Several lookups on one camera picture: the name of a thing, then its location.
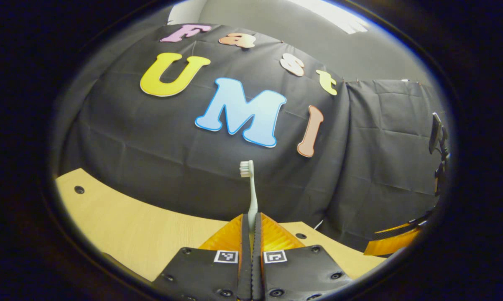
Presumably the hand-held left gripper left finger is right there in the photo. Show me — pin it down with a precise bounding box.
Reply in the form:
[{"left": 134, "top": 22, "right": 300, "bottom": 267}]
[{"left": 151, "top": 213, "right": 250, "bottom": 301}]

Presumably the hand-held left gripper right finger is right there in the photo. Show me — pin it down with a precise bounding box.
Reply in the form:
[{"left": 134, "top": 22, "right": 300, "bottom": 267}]
[{"left": 251, "top": 212, "right": 354, "bottom": 301}]

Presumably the pale blue toothbrush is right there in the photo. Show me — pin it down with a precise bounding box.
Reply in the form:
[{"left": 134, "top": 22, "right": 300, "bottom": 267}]
[{"left": 240, "top": 160, "right": 259, "bottom": 235}]

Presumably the light wooden desktop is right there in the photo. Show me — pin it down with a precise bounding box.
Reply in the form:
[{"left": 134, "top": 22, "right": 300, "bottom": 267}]
[{"left": 55, "top": 168, "right": 386, "bottom": 281}]

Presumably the black backdrop cloth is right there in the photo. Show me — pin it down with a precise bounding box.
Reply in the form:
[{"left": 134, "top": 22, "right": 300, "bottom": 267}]
[{"left": 53, "top": 23, "right": 450, "bottom": 253}]

